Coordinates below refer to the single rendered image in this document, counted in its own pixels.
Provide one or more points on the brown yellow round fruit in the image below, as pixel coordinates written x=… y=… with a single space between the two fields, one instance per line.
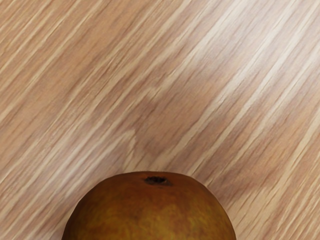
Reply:
x=150 y=215

